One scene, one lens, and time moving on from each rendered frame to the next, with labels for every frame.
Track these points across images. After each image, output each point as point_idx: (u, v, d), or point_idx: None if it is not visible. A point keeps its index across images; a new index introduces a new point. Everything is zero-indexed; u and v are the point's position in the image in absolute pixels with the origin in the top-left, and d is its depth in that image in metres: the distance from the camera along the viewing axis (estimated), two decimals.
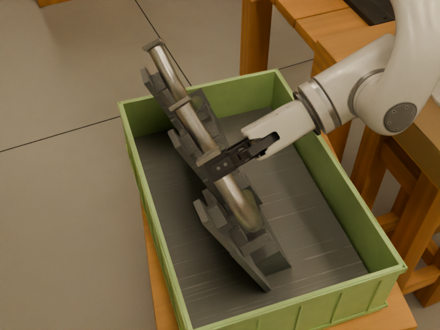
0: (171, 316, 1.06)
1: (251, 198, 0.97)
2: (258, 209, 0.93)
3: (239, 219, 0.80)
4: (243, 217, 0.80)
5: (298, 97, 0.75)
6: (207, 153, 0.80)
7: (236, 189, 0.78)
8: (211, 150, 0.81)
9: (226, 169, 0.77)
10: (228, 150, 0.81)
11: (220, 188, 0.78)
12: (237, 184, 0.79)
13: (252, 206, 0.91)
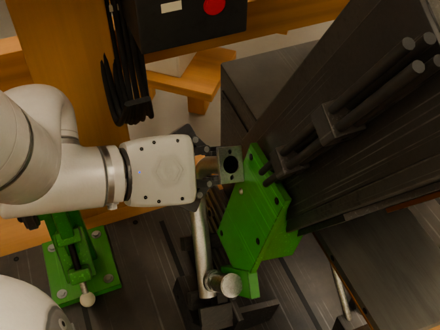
0: None
1: (200, 263, 0.89)
2: (192, 239, 0.90)
3: None
4: None
5: (128, 156, 0.70)
6: (232, 173, 0.77)
7: (205, 158, 0.83)
8: (229, 179, 0.77)
9: (212, 150, 0.79)
10: (211, 180, 0.77)
11: None
12: (205, 165, 0.82)
13: (197, 230, 0.89)
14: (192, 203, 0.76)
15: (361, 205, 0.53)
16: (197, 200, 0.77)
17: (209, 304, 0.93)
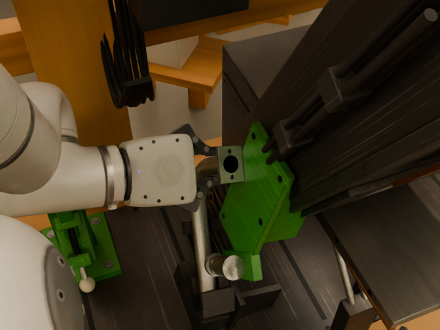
0: None
1: (201, 266, 0.88)
2: (193, 242, 0.90)
3: None
4: None
5: (128, 156, 0.70)
6: (232, 173, 0.77)
7: (205, 159, 0.83)
8: (229, 178, 0.77)
9: (212, 151, 0.79)
10: (211, 180, 0.77)
11: None
12: (205, 165, 0.82)
13: (198, 232, 0.89)
14: (192, 203, 0.76)
15: (368, 176, 0.52)
16: (197, 200, 0.77)
17: None
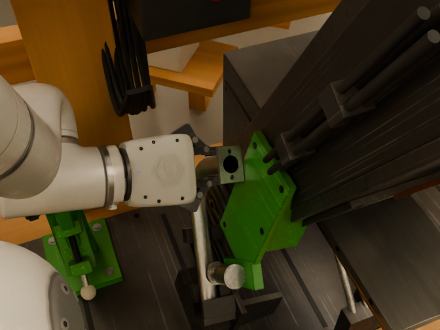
0: None
1: (200, 265, 0.89)
2: (193, 241, 0.90)
3: None
4: None
5: (128, 156, 0.70)
6: (232, 173, 0.77)
7: (205, 159, 0.83)
8: (229, 178, 0.77)
9: (212, 151, 0.79)
10: (211, 180, 0.77)
11: None
12: (205, 165, 0.82)
13: (198, 232, 0.89)
14: (192, 203, 0.76)
15: (370, 190, 0.52)
16: (197, 200, 0.77)
17: None
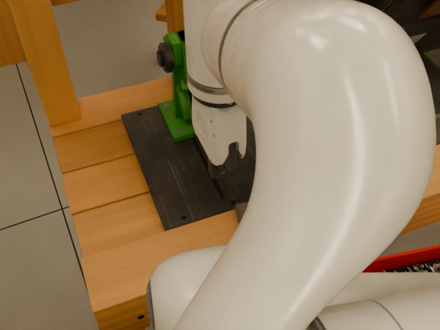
0: None
1: None
2: None
3: None
4: None
5: (205, 105, 0.66)
6: None
7: None
8: None
9: None
10: None
11: None
12: None
13: None
14: None
15: (406, 2, 0.93)
16: None
17: None
